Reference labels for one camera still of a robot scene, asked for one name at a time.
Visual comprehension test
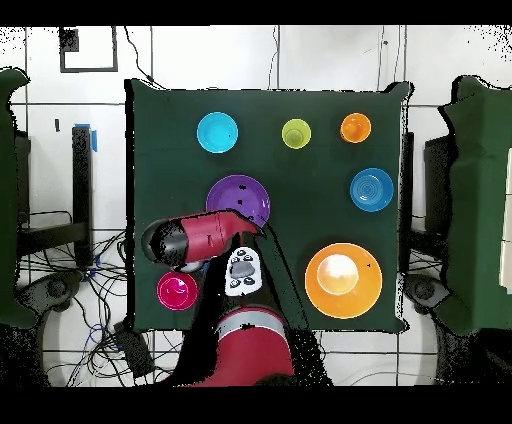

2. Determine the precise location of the yellow-green cup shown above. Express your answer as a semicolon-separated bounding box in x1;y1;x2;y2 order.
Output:
280;118;312;150

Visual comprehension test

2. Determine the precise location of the red-pink cup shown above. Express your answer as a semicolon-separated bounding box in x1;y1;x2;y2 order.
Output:
162;277;194;307

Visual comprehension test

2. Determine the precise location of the blue ribbed bowl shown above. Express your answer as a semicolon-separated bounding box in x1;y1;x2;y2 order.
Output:
349;167;396;213

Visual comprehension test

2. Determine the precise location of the orange cup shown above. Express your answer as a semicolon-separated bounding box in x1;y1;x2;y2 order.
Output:
339;112;373;144

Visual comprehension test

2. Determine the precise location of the black crossbar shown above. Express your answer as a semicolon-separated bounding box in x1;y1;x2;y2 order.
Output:
17;221;89;257

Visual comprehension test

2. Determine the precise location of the cyan bowl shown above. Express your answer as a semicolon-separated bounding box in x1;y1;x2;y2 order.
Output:
196;111;240;154

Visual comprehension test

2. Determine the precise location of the large purple bowl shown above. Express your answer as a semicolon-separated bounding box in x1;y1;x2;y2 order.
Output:
205;174;272;229

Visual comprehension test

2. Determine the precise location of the red-pink bowl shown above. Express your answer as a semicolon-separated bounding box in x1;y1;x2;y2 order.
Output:
156;271;200;312

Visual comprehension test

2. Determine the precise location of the black floor box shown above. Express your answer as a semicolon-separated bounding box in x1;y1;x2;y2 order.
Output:
112;319;156;380

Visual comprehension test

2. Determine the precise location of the large orange bowl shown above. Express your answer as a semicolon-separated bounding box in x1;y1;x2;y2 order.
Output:
304;242;384;320

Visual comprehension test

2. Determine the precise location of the black post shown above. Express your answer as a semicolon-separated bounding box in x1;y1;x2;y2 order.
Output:
71;124;95;268

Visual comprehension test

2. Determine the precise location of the black square frame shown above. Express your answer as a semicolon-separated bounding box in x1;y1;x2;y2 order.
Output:
58;25;120;74

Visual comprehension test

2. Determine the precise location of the grey pedestal foot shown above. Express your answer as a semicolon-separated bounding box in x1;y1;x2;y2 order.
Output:
403;273;451;315
19;271;85;317

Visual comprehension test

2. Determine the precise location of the neighbouring green cloth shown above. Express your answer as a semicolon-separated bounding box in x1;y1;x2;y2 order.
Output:
0;67;38;330
433;75;512;337

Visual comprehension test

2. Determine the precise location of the dark green tablecloth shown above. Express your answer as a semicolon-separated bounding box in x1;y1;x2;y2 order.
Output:
124;77;413;333

